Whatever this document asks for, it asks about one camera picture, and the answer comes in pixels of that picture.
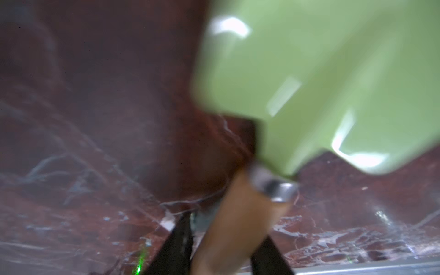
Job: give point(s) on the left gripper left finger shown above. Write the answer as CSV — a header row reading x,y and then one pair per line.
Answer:
x,y
174,257

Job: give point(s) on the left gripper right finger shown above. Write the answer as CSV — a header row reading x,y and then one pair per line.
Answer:
x,y
267,260

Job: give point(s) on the green shovel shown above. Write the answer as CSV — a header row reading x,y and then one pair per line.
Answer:
x,y
360,79

